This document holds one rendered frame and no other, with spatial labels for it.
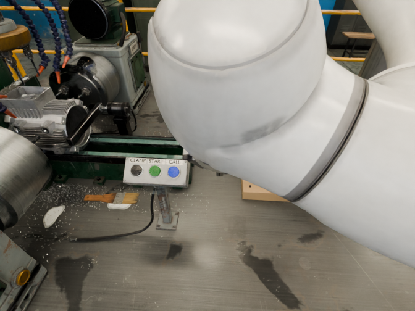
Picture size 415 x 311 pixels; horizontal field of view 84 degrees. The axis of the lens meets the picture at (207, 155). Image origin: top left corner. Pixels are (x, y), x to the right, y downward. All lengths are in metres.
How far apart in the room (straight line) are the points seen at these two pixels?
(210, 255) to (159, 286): 0.17
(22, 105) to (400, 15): 0.96
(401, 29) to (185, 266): 0.69
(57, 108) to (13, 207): 0.36
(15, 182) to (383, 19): 0.77
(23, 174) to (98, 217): 0.29
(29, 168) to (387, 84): 0.76
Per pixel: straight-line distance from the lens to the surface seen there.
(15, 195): 0.75
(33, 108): 0.97
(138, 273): 0.78
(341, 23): 5.80
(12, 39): 0.89
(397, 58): 0.28
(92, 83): 1.12
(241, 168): 0.15
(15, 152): 0.77
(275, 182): 0.16
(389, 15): 0.31
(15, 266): 0.79
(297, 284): 0.78
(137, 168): 0.63
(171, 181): 0.61
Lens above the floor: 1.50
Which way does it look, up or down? 41 degrees down
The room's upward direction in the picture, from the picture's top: straight up
